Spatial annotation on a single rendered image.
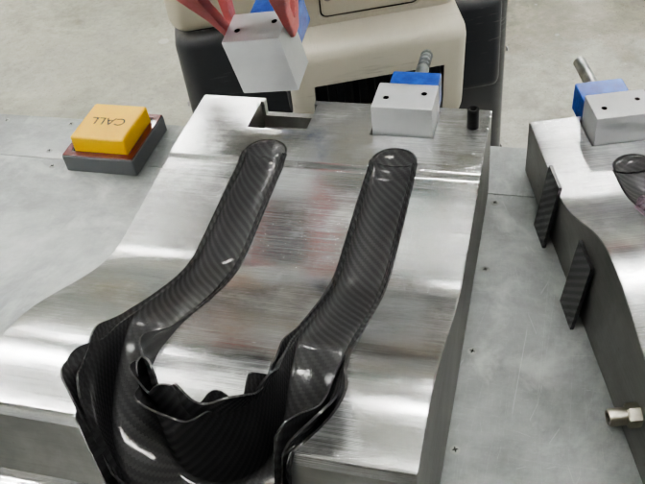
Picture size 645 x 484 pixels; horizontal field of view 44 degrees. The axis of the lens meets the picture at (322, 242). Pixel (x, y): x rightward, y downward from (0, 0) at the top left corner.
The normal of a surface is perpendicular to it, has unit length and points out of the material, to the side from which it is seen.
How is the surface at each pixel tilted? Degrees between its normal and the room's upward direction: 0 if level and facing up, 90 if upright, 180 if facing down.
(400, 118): 90
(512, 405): 0
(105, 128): 0
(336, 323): 27
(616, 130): 90
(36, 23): 0
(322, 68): 98
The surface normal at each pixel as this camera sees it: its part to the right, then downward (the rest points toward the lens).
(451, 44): 0.16, 0.76
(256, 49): -0.22, 0.79
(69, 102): -0.11, -0.72
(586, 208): -0.11, -0.93
